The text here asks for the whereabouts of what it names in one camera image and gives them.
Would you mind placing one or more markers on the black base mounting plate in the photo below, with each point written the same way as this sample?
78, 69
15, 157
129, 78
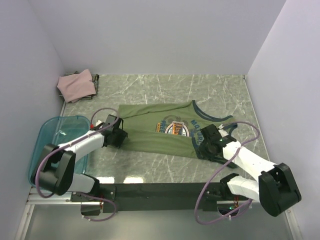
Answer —
143, 196

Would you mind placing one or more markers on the folded striped tank top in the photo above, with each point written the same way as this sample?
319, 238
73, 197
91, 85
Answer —
95, 81

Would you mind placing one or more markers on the folded pink tank top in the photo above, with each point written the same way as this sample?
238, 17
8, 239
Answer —
76, 86

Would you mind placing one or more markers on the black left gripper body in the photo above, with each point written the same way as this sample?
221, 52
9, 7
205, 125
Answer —
120, 135

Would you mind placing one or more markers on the green graphic tank top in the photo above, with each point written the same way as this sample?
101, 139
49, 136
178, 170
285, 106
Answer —
168, 128

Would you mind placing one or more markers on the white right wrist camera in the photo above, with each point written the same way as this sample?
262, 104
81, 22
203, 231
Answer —
224, 130

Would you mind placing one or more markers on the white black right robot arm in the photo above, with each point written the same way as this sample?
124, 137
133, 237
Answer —
272, 185

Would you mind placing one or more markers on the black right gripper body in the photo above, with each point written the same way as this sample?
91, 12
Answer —
204, 148

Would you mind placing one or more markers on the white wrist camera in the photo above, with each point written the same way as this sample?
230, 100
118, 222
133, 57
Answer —
224, 130
96, 124

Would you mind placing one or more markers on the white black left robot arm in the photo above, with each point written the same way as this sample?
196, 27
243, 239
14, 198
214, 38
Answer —
55, 168

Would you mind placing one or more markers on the teal plastic bin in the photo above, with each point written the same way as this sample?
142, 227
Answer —
57, 130

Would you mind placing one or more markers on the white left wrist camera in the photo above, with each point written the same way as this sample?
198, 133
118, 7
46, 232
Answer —
96, 124

